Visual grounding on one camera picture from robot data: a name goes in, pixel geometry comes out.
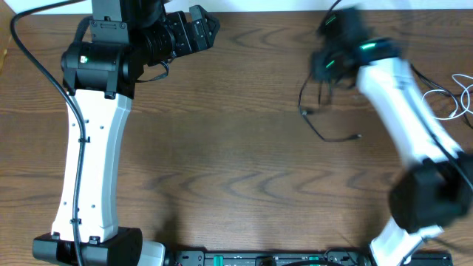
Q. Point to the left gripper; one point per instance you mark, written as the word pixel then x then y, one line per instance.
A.
pixel 188 33

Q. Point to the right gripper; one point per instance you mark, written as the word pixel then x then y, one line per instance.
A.
pixel 324 68

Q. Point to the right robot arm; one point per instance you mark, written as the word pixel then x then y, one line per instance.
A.
pixel 436 188

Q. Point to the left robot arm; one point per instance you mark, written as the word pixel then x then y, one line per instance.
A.
pixel 101 68

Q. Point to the brown cardboard box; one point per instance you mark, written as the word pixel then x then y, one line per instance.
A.
pixel 5 36

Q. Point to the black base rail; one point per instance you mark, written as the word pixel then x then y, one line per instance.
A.
pixel 327 257

